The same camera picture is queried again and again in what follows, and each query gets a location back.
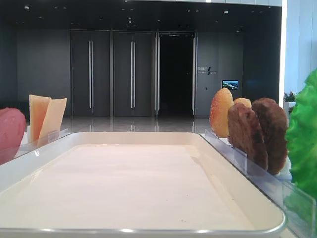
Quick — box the green lettuce leaf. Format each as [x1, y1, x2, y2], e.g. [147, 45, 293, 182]
[283, 69, 317, 224]

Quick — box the right clear acrylic rack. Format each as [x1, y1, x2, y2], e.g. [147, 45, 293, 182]
[201, 129, 317, 238]

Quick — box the front brown meat patty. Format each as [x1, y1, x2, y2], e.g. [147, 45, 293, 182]
[228, 103, 268, 170]

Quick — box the sesame bun top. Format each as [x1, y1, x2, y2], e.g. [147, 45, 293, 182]
[210, 88, 234, 138]

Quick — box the golden bun slice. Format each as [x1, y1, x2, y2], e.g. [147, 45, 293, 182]
[234, 98, 252, 108]

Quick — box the pale yellow cheese slice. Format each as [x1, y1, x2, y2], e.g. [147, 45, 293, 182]
[39, 98, 67, 139]

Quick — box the left double door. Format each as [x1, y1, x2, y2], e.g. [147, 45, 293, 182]
[71, 31, 110, 117]

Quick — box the white rectangular tray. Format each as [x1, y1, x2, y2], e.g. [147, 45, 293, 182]
[0, 132, 287, 238]

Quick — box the clear acrylic rack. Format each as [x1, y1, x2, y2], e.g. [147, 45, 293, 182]
[201, 129, 317, 238]
[0, 128, 70, 165]

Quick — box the middle double door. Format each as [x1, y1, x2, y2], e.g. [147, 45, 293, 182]
[113, 32, 153, 117]

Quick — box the brown meat patty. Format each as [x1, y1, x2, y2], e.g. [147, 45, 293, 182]
[228, 103, 268, 170]
[252, 98, 288, 175]

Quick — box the rear brown meat patty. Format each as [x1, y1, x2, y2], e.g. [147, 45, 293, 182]
[252, 98, 288, 175]

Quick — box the small wall screen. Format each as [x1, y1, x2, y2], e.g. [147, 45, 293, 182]
[222, 80, 239, 90]

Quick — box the double door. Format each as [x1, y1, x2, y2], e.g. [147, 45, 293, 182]
[113, 32, 153, 117]
[71, 31, 110, 117]

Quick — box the orange cheese slice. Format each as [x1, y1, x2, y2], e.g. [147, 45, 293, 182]
[29, 95, 52, 142]

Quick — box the left clear acrylic rack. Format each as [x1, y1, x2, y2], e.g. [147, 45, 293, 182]
[0, 128, 70, 165]

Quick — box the flower planter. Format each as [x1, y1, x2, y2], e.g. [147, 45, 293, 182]
[284, 91, 296, 114]

